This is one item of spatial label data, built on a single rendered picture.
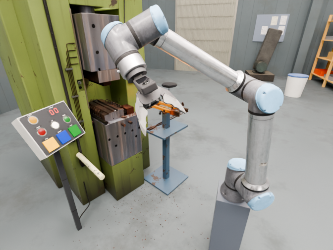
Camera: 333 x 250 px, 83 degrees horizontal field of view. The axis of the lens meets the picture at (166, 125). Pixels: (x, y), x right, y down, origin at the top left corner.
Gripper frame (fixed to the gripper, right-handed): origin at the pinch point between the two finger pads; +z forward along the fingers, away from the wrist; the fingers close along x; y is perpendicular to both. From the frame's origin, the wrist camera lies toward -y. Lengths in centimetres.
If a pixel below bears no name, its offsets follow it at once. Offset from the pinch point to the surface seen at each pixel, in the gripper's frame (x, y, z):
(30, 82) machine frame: 72, 117, -97
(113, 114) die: 23, 116, -36
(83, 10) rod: 0, 85, -112
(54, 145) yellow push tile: 60, 67, -26
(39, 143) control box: 64, 61, -30
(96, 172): 55, 98, 2
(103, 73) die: 11, 95, -65
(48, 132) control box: 59, 67, -35
